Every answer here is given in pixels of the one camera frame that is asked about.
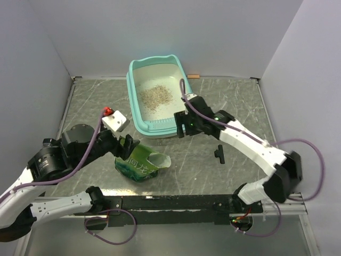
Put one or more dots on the green litter bag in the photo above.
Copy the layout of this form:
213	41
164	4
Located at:
143	163

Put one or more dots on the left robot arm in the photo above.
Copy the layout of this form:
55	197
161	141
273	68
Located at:
57	161

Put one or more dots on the scattered litter granules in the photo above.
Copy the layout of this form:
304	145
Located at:
156	96

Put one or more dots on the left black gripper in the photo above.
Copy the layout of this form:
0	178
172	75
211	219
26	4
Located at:
123	151

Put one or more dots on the teal litter box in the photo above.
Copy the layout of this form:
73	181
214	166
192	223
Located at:
153	85

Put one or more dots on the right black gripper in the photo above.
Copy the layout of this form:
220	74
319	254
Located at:
181	118

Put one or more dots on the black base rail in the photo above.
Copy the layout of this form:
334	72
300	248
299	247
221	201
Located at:
179	209

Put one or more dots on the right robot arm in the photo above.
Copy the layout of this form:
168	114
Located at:
283	170

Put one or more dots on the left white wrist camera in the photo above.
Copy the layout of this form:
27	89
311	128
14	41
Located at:
114	120

